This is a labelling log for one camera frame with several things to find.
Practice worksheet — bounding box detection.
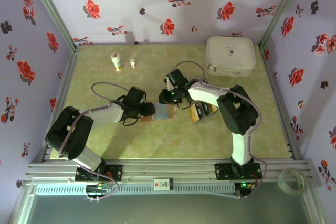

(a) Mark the brown leather card holder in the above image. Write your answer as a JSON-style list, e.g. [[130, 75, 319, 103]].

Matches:
[[140, 102, 176, 123]]

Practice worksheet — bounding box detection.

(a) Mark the grey card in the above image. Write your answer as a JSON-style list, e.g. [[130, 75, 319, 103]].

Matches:
[[154, 102, 170, 121]]

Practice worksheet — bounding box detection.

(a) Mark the yellow card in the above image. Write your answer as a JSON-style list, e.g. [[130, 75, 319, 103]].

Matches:
[[189, 104, 202, 125]]

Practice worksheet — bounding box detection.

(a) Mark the large white pill bottle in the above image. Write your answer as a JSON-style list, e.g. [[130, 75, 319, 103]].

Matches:
[[111, 52, 123, 72]]

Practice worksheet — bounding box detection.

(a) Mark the white fabric zip case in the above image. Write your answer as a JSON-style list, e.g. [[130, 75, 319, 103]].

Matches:
[[205, 36, 257, 78]]

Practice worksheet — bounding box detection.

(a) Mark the red and white label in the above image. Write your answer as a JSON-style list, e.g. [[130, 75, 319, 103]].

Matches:
[[153, 178, 174, 192]]

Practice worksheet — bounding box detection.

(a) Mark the clear tape roll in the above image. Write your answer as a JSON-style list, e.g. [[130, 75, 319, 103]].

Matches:
[[277, 167, 309, 196]]

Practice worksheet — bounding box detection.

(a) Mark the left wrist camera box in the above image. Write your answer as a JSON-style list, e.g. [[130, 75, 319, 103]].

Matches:
[[125, 86, 147, 106]]

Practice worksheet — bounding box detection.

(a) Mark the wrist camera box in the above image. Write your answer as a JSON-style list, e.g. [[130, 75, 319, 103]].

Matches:
[[125, 86, 147, 106], [166, 68, 188, 90]]

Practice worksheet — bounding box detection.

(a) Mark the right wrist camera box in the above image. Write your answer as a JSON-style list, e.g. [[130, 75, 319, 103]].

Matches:
[[166, 68, 188, 90]]

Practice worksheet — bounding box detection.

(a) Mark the left arm grey cable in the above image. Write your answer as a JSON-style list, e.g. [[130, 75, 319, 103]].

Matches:
[[56, 81, 132, 161]]

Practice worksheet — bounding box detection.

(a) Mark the aluminium frame rail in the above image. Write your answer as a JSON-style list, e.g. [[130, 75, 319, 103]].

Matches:
[[22, 158, 321, 186]]

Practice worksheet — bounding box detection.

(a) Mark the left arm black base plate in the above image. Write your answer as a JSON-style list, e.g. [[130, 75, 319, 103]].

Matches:
[[75, 164, 123, 182]]

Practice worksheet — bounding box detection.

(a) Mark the grey slotted cable duct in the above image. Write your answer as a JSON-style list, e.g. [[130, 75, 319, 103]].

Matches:
[[35, 183, 236, 196]]

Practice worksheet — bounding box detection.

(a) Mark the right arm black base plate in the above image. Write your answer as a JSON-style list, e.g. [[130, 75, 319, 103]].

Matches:
[[214, 163, 263, 180]]

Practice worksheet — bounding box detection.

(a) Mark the aluminium frame post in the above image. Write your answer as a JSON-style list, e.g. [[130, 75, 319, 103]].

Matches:
[[25, 0, 82, 51], [258, 0, 307, 49]]

